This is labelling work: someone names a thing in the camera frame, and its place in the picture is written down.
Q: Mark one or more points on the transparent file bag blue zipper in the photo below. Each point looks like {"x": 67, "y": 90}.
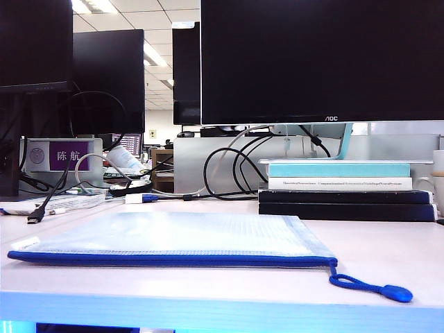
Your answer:
{"x": 180, "y": 236}

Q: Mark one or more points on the white desk partition panel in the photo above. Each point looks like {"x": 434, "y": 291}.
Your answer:
{"x": 194, "y": 163}

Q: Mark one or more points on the brown wooden shelf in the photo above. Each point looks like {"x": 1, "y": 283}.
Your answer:
{"x": 163, "y": 170}

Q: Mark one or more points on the small lit screen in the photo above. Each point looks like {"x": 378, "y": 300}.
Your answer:
{"x": 132, "y": 142}

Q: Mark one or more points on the white tilted bottle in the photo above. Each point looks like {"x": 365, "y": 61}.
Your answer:
{"x": 125, "y": 159}

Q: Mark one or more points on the narrow black monitor edge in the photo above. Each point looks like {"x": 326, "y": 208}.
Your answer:
{"x": 186, "y": 69}

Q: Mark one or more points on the teal book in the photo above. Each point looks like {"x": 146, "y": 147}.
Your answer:
{"x": 340, "y": 170}

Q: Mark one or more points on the white book printed spine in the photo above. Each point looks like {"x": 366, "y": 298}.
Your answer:
{"x": 340, "y": 184}

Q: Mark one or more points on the thin black book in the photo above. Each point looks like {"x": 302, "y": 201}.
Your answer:
{"x": 343, "y": 197}

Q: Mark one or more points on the pale blue monitor stand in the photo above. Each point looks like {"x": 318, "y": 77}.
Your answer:
{"x": 345, "y": 142}

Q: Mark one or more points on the large black AOC monitor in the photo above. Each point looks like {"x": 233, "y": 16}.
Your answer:
{"x": 319, "y": 59}

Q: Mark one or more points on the black monitor back side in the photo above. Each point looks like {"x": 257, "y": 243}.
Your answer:
{"x": 111, "y": 69}

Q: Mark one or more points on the purple and white name plate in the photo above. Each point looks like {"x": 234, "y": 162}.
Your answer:
{"x": 66, "y": 156}

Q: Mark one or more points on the white booklet with print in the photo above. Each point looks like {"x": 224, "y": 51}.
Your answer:
{"x": 69, "y": 202}

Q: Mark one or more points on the black monitor foot block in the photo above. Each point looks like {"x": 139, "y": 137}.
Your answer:
{"x": 8, "y": 166}

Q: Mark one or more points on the white mug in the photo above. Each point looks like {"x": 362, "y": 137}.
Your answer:
{"x": 438, "y": 180}

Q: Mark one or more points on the black monitor thin bezel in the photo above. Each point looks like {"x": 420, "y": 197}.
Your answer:
{"x": 34, "y": 41}

